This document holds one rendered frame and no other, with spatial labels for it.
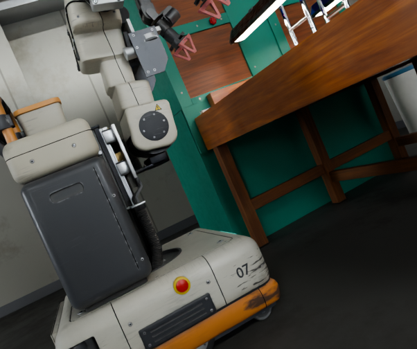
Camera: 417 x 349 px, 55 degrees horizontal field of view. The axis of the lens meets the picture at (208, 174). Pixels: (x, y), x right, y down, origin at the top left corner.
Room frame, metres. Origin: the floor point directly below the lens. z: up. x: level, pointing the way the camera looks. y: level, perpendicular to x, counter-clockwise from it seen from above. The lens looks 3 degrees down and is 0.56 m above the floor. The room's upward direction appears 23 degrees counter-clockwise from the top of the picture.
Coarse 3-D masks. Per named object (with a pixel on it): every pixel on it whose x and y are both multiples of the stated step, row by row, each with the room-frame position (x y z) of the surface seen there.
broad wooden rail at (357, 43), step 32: (384, 0) 0.95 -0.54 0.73; (416, 0) 0.89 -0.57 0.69; (320, 32) 1.16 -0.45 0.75; (352, 32) 1.07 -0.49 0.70; (384, 32) 0.98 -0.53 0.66; (416, 32) 0.91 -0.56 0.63; (288, 64) 1.34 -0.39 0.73; (320, 64) 1.21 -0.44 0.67; (352, 64) 1.11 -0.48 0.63; (384, 64) 1.01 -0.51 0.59; (256, 96) 1.57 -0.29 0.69; (288, 96) 1.40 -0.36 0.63; (320, 96) 1.26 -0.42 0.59; (224, 128) 1.91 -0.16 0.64; (256, 128) 1.71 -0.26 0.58
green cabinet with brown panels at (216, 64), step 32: (128, 0) 2.26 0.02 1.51; (160, 0) 2.24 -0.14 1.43; (192, 0) 2.31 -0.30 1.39; (224, 0) 2.37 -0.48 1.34; (256, 0) 2.45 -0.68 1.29; (288, 0) 2.52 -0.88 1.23; (192, 32) 2.26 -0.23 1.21; (224, 32) 2.35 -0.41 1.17; (256, 32) 2.42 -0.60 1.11; (288, 32) 2.50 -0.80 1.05; (192, 64) 2.25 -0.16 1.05; (224, 64) 2.32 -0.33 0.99; (256, 64) 2.38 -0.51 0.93; (160, 96) 2.40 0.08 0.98; (192, 96) 2.22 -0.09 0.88
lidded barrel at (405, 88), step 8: (400, 72) 3.26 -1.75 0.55; (408, 72) 3.23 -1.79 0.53; (384, 80) 3.46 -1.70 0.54; (392, 80) 3.35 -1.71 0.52; (400, 80) 3.29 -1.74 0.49; (408, 80) 3.25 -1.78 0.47; (416, 80) 3.22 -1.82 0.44; (392, 88) 3.39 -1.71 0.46; (400, 88) 3.32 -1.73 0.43; (408, 88) 3.27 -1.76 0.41; (416, 88) 3.24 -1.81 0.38; (392, 96) 3.46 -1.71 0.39; (400, 96) 3.35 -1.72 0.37; (408, 96) 3.29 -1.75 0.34; (416, 96) 3.25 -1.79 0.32; (400, 104) 3.38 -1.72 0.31; (408, 104) 3.32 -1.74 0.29; (416, 104) 3.27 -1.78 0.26; (400, 112) 3.44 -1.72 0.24; (408, 112) 3.35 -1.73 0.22; (416, 112) 3.29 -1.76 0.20; (408, 120) 3.39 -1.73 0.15; (416, 120) 3.32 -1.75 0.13; (408, 128) 3.45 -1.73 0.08; (416, 128) 3.34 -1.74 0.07
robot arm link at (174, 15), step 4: (148, 8) 1.75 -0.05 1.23; (168, 8) 1.80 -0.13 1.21; (172, 8) 1.80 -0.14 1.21; (148, 12) 1.75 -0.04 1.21; (152, 12) 1.75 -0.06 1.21; (156, 12) 1.75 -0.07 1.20; (160, 12) 1.78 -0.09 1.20; (164, 12) 1.79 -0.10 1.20; (168, 12) 1.79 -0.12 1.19; (172, 12) 1.79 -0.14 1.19; (176, 12) 1.79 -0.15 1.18; (152, 16) 1.75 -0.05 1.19; (156, 16) 1.75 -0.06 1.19; (160, 16) 1.80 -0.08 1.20; (168, 16) 1.78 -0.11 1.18; (172, 16) 1.79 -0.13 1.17; (176, 16) 1.80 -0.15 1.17; (180, 16) 1.82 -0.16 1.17; (152, 20) 1.76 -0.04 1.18; (156, 20) 1.78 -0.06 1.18; (172, 20) 1.79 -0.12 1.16; (176, 20) 1.81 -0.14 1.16; (152, 24) 1.79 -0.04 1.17; (172, 24) 1.80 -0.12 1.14
